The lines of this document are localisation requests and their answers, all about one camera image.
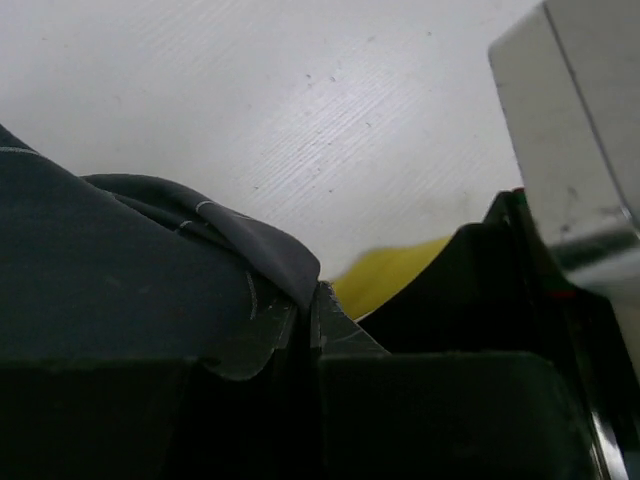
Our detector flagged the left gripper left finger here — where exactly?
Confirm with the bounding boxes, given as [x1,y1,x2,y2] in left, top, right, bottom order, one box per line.
[1,299,304,479]

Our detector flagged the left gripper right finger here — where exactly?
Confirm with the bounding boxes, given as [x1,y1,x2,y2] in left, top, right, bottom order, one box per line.
[312,280,597,479]

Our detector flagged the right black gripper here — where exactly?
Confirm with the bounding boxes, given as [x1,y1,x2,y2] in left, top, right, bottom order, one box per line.
[362,190,639,479]

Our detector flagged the cream yellow-edged pillow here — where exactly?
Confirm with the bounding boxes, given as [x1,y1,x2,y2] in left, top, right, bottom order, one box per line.
[331,236,452,322]

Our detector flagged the dark grey checked pillowcase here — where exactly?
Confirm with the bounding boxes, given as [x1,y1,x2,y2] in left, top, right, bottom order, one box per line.
[1,131,320,360]

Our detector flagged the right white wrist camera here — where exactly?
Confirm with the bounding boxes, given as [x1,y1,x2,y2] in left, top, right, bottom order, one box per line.
[489,1,639,303]

